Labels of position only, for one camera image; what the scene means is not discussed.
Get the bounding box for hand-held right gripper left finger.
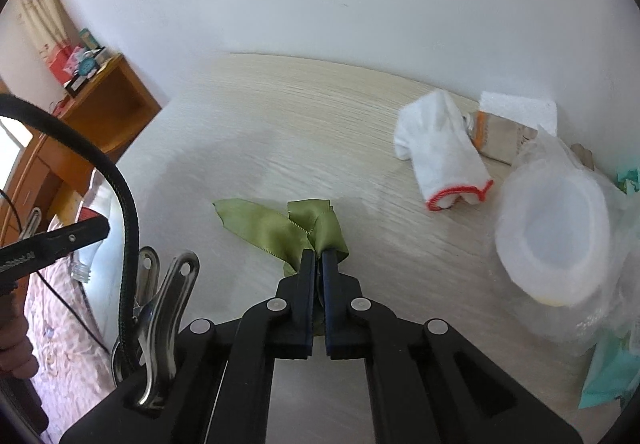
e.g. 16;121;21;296
58;249;318;444

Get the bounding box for clear plastic bottle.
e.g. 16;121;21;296
70;224;115;284

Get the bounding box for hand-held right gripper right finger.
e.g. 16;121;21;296
321;249;585;444

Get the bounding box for person's left hand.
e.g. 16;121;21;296
0;291;40;377

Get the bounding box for items on shelf top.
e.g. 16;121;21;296
62;48;110;99

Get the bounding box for green satin ribbon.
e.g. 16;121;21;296
212;196;352;281

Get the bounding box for wooden desk with drawers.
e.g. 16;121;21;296
0;124;101;245

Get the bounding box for patterned curtain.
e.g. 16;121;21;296
7;0;76;92

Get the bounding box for metal spring clip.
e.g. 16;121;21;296
111;246;201;412
19;206;43;245

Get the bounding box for light wooden table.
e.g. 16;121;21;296
82;53;640;444

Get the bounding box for clear plastic bag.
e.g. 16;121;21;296
494;124;638;357

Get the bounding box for wooden corner shelf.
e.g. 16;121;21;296
52;52;163;165

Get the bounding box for teal wet wipes packet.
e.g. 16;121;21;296
577;165;640;411

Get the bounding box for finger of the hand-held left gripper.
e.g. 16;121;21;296
35;215;111;271

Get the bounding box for pink plaid blanket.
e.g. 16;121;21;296
20;269;123;437

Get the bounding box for black cable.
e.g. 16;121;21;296
0;94;140;375
0;188;110;356

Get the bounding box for window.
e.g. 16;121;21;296
0;116;26;170

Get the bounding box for beige tube orange band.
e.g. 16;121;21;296
466;110;541;166

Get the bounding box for white glove red cuff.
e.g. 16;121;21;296
392;90;495;214

